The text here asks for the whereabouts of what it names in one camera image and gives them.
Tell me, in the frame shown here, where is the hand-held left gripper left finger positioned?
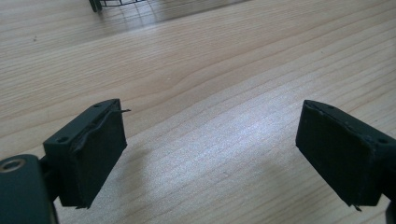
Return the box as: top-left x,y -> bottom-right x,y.
42,98 -> 132,210

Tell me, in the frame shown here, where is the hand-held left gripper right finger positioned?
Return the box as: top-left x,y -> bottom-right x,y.
295,99 -> 396,213

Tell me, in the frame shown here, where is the black wire mesh basket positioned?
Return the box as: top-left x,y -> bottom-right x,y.
88,0 -> 148,13

